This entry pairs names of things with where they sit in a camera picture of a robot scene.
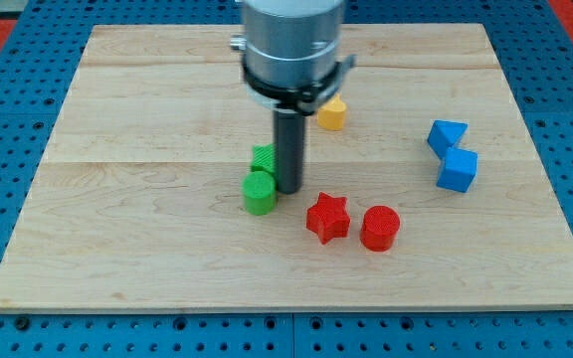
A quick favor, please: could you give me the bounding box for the green star block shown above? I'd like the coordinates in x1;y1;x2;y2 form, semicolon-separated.
250;143;275;176

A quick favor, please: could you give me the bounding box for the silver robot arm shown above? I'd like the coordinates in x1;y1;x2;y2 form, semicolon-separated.
230;0;356;194

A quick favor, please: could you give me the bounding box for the red cylinder block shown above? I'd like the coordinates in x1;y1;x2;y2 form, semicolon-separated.
360;205;401;252

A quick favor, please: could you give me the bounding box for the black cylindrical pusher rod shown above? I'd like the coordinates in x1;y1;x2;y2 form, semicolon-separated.
273;111;305;194

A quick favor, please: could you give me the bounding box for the green cylinder block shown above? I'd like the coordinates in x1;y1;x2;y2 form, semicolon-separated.
242;171;277;216

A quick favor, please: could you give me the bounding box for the blue cube block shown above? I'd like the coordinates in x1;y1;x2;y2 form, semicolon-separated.
436;147;478;193

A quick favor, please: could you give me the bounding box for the red star block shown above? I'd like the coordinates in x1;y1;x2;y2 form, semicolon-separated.
305;192;351;245

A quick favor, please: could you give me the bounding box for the yellow block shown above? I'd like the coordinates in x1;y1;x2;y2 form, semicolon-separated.
316;94;348;131

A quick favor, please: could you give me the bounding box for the wooden board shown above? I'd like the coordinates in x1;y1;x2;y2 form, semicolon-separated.
0;24;573;314

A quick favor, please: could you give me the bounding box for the blue triangle block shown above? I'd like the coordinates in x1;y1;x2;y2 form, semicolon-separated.
427;119;468;159

